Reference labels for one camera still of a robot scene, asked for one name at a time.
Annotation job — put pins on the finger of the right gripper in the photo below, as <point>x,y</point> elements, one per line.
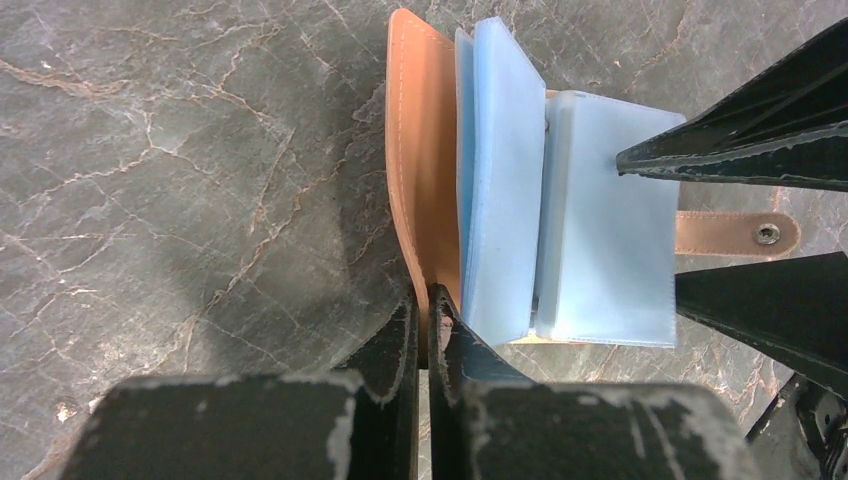
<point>785,127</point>

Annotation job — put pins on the brown leather card holder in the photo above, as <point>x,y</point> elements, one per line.
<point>506,193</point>

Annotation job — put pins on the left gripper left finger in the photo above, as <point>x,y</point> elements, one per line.
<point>354,421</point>

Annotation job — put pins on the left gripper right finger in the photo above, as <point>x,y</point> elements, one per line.
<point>490,421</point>

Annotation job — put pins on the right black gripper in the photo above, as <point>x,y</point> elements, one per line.
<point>795,312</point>

